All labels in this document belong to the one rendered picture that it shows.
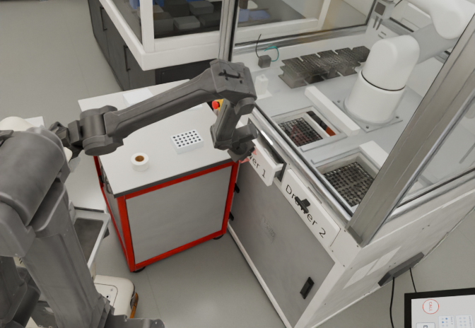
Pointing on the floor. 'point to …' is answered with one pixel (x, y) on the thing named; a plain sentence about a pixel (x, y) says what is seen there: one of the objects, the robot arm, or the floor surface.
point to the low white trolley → (165, 184)
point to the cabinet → (314, 253)
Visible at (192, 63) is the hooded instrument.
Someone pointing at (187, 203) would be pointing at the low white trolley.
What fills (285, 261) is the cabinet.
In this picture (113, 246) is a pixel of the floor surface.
